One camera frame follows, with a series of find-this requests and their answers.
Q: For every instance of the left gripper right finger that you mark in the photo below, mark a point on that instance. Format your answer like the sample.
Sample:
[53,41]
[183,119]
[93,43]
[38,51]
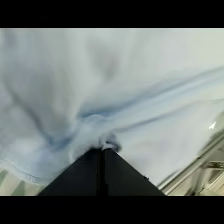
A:
[128,178]

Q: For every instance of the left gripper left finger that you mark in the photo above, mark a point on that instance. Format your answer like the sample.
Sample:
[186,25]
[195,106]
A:
[78,178]

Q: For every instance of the light blue shirt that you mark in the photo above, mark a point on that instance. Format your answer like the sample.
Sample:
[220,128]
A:
[100,83]

